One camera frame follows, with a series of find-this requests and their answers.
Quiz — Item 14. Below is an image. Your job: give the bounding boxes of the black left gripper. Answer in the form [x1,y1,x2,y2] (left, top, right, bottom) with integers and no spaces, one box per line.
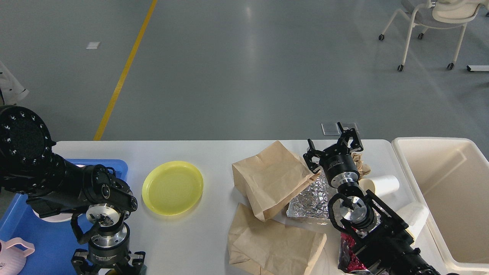
[71,205,146,275]

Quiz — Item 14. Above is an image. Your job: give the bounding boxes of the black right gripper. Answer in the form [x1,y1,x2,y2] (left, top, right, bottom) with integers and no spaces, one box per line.
[303,122,364,189]

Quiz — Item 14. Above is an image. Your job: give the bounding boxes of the pink mug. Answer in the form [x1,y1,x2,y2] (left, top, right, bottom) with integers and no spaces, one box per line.
[0,237,35,275]

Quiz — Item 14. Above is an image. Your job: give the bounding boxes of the teal green mug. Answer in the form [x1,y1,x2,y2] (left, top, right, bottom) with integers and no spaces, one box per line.
[98,265,148,275]

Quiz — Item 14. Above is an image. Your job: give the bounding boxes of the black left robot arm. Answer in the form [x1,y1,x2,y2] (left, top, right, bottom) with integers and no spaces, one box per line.
[0,105,146,275]

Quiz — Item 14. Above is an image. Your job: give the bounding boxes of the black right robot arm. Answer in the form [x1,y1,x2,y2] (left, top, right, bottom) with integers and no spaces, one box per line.
[303,123,439,275]

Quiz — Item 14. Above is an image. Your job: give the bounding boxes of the metal floor socket plate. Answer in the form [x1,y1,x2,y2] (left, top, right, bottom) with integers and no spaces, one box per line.
[321,123,360,136]

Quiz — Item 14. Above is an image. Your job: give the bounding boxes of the crumpled brown paper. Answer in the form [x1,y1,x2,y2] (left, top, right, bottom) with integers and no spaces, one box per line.
[350,152,371,180]

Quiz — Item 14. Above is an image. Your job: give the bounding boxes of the crumpled aluminium foil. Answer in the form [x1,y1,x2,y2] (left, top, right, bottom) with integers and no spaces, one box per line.
[286,172,337,223]

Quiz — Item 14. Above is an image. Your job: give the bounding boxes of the upper white paper cup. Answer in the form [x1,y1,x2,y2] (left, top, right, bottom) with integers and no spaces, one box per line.
[359,175,400,197]

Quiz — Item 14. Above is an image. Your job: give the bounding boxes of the white paper cup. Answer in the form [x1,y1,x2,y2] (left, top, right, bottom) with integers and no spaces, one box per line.
[396,201,430,246]
[359,175,400,197]

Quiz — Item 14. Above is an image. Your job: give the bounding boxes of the pink plate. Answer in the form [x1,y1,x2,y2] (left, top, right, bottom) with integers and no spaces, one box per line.
[26,162,91,222]

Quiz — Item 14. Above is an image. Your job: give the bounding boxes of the upper brown paper bag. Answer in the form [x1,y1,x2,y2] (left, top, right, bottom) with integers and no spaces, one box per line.
[232,141,320,222]

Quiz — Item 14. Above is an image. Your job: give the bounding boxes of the brown paper bag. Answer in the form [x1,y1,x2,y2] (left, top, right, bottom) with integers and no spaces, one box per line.
[232,141,320,222]
[227,204,327,275]

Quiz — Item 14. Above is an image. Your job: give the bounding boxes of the yellow plastic plate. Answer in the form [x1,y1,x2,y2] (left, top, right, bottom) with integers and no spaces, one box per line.
[142,161,203,216]

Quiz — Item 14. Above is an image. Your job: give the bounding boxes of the lower white paper cup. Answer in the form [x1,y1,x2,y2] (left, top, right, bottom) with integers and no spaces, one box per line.
[396,201,430,246]

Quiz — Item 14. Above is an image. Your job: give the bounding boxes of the red foil snack wrapper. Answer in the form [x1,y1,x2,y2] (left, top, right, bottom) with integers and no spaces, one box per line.
[338,233,369,275]

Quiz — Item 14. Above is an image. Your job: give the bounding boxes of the beige plastic bin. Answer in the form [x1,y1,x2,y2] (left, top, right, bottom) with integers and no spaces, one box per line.
[392,137,489,275]

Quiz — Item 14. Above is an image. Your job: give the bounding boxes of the lower brown paper bag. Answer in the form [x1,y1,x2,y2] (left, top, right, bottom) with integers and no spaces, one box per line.
[227,204,327,275]

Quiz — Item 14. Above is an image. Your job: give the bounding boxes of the white bar on floor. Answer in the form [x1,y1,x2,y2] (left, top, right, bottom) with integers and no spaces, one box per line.
[466,65,489,73]

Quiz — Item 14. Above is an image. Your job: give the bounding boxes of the white rolling chair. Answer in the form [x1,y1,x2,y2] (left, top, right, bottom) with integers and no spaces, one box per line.
[378,0,488,72]

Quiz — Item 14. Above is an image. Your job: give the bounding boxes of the white polka-dot cloth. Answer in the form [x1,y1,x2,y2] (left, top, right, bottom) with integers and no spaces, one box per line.
[0,62,29,106]

